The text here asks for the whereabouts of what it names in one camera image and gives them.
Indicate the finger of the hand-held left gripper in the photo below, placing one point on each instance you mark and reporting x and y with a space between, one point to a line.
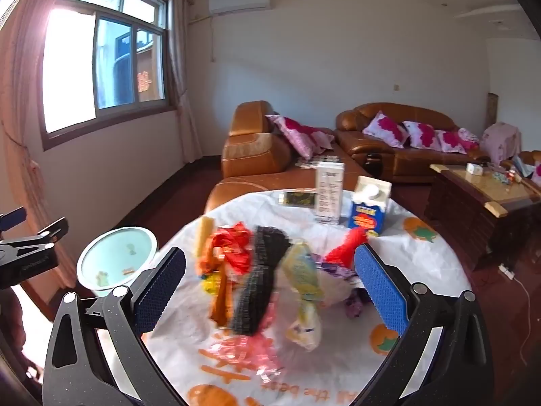
12 218
42 234

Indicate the white air conditioner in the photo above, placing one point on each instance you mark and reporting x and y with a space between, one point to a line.
239 2

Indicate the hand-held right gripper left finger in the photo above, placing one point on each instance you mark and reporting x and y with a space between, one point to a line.
162 287

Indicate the orange leather chaise sofa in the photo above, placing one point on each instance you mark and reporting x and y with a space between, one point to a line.
249 152

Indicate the white milk carton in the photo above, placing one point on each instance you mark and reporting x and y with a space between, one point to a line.
329 194

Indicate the checkered cloth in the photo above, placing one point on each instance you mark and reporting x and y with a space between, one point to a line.
312 163

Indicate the pink plastic wrapper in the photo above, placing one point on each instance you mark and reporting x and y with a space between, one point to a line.
249 349

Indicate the yellow snack wrapper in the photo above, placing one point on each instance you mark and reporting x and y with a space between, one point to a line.
300 270

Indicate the pink curtain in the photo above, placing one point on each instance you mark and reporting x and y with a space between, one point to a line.
17 105

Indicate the brown leather sofa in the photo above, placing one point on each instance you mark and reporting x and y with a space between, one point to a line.
414 165

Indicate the tan upright board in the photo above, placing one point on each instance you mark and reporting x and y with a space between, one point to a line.
493 110

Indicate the white power strip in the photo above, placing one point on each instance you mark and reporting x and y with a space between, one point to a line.
506 270

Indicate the pink floral pillow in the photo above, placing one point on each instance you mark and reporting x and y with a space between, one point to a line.
291 133
322 138
385 129
470 137
422 135
452 141

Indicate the red paper window decoration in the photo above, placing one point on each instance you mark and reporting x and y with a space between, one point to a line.
143 82

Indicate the blue juice carton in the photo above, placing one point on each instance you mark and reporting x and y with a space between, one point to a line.
367 215

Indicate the dark wooden coffee table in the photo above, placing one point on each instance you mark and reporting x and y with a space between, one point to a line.
460 215

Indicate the pink cloth cover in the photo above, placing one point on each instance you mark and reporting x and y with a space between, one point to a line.
501 141

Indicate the black mesh net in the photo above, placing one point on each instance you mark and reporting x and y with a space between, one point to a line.
262 262

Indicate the small white box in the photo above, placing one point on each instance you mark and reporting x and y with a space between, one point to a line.
475 170

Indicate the beige curtain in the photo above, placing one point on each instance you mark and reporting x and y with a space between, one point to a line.
184 93

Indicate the sliding glass window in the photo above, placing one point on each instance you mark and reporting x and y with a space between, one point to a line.
116 72

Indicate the red plastic wrapper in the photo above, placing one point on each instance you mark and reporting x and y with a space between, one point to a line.
230 247

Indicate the white snack wrapper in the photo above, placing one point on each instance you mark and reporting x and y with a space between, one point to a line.
306 332

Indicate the yellow foam stick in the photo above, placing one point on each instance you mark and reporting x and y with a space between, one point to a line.
205 232

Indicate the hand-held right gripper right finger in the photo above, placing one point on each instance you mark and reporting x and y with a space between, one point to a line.
380 292

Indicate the red foam net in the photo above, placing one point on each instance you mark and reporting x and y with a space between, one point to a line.
344 251

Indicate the dark snack packet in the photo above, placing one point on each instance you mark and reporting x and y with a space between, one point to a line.
298 198

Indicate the white printed tablecloth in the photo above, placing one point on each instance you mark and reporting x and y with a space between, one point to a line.
422 270

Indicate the clear plastic bag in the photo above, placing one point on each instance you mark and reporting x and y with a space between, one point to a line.
334 287

